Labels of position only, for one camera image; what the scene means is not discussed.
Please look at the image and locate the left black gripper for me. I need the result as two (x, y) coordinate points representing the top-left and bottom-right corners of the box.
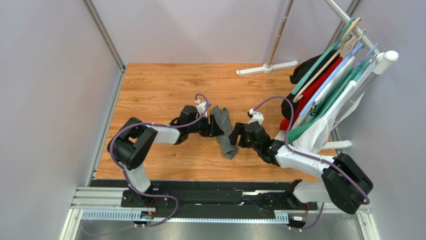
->
(187, 114), (225, 138)

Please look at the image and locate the grey felt napkin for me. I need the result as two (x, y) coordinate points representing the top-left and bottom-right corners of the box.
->
(211, 105), (238, 160)

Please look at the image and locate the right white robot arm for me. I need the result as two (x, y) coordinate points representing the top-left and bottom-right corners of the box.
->
(229, 121), (374, 215)

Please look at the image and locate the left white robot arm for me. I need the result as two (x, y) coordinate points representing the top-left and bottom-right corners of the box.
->
(107, 102), (224, 203)

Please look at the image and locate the red garment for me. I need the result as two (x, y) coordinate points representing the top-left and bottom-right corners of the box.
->
(279, 56), (344, 131)

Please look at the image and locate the white garment with green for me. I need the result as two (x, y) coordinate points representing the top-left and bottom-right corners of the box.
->
(287, 60), (376, 154)

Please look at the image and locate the black garment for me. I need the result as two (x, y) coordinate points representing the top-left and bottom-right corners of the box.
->
(281, 50), (342, 122)

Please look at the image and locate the wooden hanger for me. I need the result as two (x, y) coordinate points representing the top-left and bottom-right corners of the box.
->
(291, 17), (362, 103)

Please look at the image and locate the teal hanger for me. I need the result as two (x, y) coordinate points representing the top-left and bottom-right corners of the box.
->
(291, 17), (355, 95)

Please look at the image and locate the light blue hanger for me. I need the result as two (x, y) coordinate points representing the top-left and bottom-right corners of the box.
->
(299, 43), (364, 117)

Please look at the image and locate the white clothes rack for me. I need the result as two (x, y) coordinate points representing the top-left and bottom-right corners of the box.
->
(236, 0), (399, 150)

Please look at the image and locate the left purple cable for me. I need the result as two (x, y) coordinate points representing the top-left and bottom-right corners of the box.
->
(109, 93), (212, 229)

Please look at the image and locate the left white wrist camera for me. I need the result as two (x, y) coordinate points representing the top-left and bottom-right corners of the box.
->
(195, 99), (211, 118)

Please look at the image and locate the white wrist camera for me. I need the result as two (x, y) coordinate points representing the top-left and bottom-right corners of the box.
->
(247, 108), (264, 125)
(195, 99), (211, 118)

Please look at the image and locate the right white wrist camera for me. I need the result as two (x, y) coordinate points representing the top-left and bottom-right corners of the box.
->
(247, 108), (264, 125)

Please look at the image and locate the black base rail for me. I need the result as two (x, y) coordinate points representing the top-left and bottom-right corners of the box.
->
(120, 180), (319, 220)

